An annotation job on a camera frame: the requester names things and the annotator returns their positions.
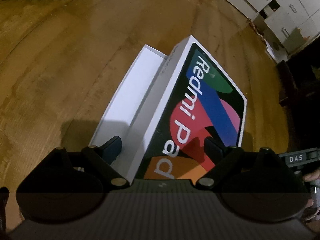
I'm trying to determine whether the white box bottom tray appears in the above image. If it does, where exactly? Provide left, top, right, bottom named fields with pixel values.
left=88, top=44, right=169, bottom=153

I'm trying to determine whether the Redmi Pad box lid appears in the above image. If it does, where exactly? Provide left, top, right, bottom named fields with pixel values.
left=112, top=36, right=247, bottom=181

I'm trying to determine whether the white cabinet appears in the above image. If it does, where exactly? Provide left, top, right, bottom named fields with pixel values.
left=227, top=0, right=319, bottom=62

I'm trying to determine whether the person's hand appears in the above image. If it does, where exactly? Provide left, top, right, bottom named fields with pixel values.
left=303, top=168, right=319, bottom=223

